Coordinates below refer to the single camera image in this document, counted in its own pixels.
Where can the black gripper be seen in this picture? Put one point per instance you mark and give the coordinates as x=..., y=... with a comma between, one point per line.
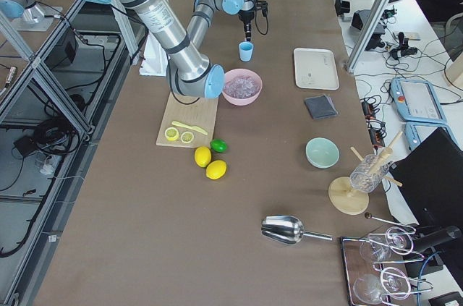
x=247, y=16

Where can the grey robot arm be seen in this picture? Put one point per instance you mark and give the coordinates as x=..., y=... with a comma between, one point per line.
x=29, y=11
x=191, y=73

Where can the light blue plastic cup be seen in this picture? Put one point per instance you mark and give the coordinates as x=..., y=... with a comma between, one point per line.
x=245, y=51

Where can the clear ice cubes pile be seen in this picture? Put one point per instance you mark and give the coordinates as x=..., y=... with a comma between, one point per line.
x=241, y=87

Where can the wooden cup stand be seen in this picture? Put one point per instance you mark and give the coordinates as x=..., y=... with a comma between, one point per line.
x=350, y=194

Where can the steel ice scoop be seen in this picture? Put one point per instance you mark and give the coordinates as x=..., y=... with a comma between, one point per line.
x=288, y=230

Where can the pink bowl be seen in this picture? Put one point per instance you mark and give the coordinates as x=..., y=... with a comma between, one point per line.
x=242, y=72

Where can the cream rabbit tray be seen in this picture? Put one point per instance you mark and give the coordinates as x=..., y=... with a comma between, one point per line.
x=315, y=68

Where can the grey folded cloth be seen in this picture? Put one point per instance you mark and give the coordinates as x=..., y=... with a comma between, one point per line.
x=320, y=107

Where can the yellow plastic knife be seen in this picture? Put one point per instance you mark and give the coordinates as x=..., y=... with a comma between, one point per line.
x=191, y=127

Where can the wooden cutting board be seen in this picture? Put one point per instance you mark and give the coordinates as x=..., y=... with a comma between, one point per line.
x=202, y=113

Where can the green lime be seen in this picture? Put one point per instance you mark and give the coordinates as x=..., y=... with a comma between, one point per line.
x=218, y=145

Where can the yellow lemon right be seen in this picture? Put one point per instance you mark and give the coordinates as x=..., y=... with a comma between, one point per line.
x=202, y=156

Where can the yellow lemon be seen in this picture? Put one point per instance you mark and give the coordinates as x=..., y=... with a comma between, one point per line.
x=202, y=156
x=216, y=169

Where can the yellow lemon left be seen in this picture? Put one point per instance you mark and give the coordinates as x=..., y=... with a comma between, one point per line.
x=216, y=169

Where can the light green bowl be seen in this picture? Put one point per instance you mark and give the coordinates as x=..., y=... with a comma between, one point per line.
x=322, y=152

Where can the blue teach pendant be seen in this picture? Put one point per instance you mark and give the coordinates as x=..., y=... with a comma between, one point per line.
x=416, y=132
x=416, y=101

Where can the clear glass on stand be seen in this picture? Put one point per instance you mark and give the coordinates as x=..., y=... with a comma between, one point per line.
x=367, y=175

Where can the black monitor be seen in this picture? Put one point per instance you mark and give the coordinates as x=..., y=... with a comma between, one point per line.
x=431, y=177

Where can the wine glass rack tray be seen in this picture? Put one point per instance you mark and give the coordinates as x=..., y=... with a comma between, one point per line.
x=374, y=267

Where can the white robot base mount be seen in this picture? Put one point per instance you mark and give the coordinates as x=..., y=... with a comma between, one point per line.
x=155, y=59

